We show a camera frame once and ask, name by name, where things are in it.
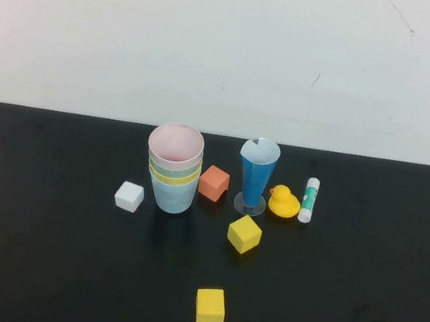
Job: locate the light blue plastic cup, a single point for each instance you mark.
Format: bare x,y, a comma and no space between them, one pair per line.
170,199

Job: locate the yellow plastic cup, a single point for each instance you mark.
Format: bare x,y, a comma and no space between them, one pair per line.
171,181

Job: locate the green plastic cup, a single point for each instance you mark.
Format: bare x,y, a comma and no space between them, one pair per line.
173,173

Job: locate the pink plastic cup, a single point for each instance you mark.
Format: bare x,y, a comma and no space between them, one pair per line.
176,142

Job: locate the white cube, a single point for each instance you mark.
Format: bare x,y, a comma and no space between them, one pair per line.
128,196

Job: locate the yellow cube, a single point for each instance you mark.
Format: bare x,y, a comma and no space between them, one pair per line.
244,234
210,308

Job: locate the orange foam block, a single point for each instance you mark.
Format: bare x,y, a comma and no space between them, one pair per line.
213,181

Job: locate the blue paper cone cup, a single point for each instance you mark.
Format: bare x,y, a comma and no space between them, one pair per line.
253,184

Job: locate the yellow rubber duck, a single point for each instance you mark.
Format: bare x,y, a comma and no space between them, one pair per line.
283,204

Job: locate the white green glue stick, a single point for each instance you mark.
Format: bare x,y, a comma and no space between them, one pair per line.
309,198

